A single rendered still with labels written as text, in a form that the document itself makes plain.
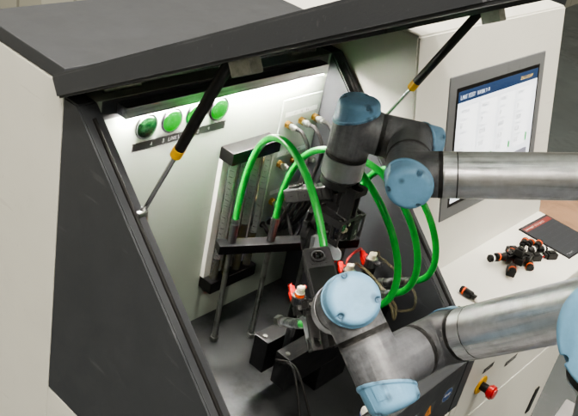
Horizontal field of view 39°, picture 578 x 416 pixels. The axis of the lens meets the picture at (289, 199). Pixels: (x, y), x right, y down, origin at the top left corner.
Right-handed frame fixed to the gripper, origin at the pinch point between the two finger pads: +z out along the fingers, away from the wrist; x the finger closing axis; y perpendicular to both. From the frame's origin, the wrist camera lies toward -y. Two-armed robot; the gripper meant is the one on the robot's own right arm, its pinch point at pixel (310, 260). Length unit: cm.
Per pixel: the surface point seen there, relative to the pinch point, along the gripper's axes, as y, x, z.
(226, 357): -14.5, -1.6, 34.7
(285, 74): -25.6, 12.8, -26.3
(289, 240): -14.4, 11.6, 7.7
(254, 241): -18.1, 4.3, 7.7
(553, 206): -48, 280, 102
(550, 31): -9, 98, -31
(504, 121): -4, 76, -12
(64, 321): -28.4, -35.0, 18.2
